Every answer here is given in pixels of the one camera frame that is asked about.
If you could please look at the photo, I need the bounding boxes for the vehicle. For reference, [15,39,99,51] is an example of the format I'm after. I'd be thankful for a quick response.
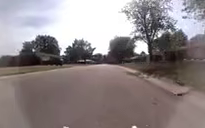
[76,58,95,65]

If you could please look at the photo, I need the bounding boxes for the dark round tree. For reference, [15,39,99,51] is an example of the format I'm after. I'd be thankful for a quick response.
[105,35,138,65]

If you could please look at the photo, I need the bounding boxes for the dark broad tree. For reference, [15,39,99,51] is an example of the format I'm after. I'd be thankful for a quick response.
[63,38,98,64]

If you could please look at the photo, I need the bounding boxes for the grey asphalt road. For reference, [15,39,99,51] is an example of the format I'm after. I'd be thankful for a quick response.
[0,63,205,128]

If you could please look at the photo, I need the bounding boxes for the low dark house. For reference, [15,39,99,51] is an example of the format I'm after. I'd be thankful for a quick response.
[9,51,65,67]

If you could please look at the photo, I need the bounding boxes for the dark tree behind house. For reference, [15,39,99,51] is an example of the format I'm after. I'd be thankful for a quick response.
[19,34,62,58]

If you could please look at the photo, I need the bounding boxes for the tall sparse-leaved tree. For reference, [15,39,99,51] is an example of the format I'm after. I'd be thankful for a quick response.
[120,0,178,63]

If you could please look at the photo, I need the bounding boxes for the concrete kerb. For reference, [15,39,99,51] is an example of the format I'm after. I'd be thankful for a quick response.
[118,64,192,97]

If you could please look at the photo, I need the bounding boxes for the cluster of dark trees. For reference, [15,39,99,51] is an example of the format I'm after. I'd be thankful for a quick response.
[154,28,190,62]

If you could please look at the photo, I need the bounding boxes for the shaded grass lawn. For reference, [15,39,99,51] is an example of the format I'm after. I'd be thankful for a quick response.
[123,59,205,97]

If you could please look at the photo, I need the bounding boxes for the dry grass verge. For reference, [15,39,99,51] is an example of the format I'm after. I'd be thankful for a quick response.
[0,64,74,80]

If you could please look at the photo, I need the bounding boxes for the reddish brick house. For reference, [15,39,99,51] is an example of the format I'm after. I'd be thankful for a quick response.
[185,40,205,62]

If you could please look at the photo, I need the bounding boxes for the overhanging tree branches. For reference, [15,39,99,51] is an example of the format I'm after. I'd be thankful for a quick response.
[181,0,205,26]

